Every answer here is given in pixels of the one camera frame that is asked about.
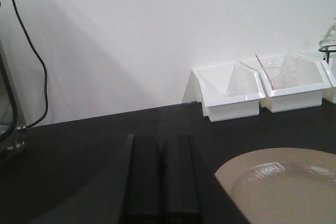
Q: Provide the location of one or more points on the round glass flask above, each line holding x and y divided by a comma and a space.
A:
329, 37

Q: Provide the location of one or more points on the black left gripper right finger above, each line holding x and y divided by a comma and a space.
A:
179, 189

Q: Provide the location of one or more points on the beige plate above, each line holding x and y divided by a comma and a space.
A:
281, 185

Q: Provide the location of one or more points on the left white storage bin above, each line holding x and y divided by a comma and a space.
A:
226, 92

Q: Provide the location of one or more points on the red striped stirring rod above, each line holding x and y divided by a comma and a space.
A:
263, 68

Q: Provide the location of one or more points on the black wire tripod stand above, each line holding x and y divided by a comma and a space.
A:
329, 52

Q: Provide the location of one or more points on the clear glass beaker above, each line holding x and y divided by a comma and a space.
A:
280, 73

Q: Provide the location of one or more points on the stainless steel cabinet machine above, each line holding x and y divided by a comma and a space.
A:
12, 138

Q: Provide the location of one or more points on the white storage bin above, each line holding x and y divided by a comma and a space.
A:
304, 92
328, 67
226, 92

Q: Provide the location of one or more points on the middle white storage bin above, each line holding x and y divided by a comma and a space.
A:
304, 92

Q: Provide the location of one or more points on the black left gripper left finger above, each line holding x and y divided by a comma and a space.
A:
143, 197

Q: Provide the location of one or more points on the right white storage bin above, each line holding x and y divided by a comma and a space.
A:
328, 67

